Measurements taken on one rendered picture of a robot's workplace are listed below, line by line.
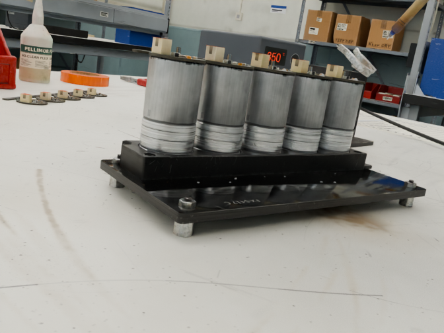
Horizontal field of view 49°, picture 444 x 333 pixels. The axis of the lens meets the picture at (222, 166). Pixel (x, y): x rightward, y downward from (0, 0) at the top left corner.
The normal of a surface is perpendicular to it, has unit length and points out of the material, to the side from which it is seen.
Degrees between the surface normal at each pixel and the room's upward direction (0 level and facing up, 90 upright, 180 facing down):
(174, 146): 90
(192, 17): 90
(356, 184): 0
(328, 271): 0
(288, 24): 90
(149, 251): 0
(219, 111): 90
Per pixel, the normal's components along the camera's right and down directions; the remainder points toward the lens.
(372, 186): 0.14, -0.96
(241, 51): -0.74, 0.05
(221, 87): -0.19, 0.21
